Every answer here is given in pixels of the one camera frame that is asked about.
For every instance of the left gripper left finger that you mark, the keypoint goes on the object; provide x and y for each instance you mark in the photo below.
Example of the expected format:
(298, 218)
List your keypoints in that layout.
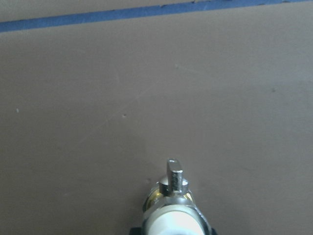
(139, 230)

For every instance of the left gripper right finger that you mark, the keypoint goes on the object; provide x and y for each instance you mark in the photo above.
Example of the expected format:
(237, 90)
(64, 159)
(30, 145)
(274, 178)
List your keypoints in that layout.
(208, 230)

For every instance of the white PPR valve fitting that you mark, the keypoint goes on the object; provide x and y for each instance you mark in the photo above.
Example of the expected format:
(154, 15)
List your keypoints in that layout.
(170, 208)

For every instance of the brown paper table cover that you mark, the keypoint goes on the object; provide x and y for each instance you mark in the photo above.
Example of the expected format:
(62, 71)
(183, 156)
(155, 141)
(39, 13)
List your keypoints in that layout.
(90, 113)

